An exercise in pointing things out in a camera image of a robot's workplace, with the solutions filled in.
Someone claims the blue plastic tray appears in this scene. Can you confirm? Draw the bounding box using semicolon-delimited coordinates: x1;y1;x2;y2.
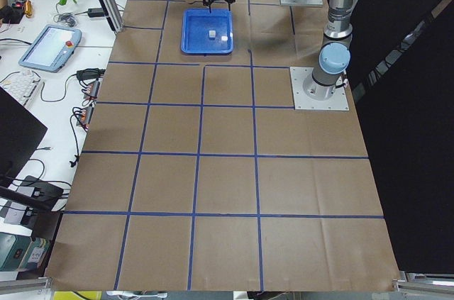
181;9;234;55

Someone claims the black power adapter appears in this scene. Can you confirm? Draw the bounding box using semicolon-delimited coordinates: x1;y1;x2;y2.
87;8;105;18

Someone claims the teach pendant tablet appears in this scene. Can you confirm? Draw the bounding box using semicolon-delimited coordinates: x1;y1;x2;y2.
18;24;82;72

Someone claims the brown paper table cover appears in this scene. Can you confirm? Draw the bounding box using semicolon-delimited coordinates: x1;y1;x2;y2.
46;0;399;291

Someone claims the white keyboard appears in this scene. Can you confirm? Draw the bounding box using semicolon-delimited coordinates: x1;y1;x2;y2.
1;71;43;107

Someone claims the black monitor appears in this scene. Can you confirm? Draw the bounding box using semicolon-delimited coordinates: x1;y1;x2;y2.
1;89;50;211

